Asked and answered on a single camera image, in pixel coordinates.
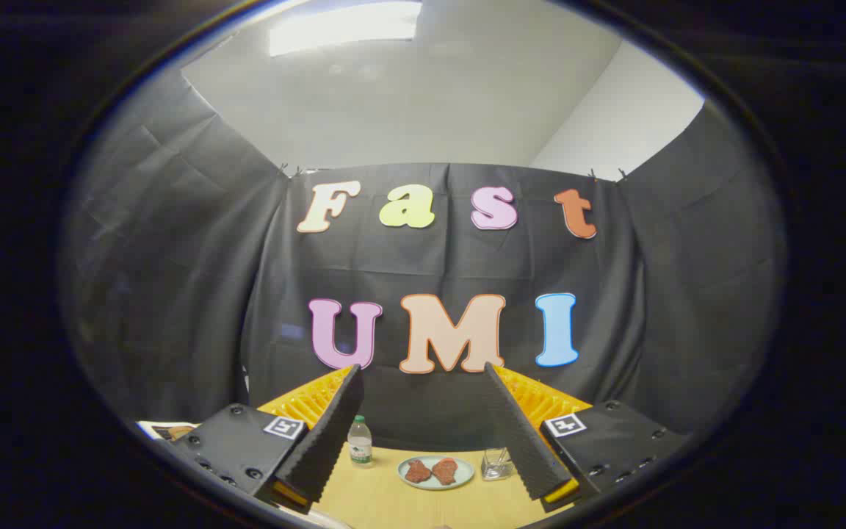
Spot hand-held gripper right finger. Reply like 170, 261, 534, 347
483, 361, 690, 514

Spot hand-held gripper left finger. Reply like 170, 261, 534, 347
170, 364, 366, 515

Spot clear plastic water bottle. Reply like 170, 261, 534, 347
347, 415, 373, 469

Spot clear utensil holder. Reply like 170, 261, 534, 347
480, 447, 516, 481

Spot light blue round plate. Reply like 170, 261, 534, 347
397, 455, 476, 491

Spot white printed sheet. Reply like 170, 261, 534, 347
137, 421, 200, 442

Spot black backdrop cloth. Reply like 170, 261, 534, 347
63, 66, 787, 453

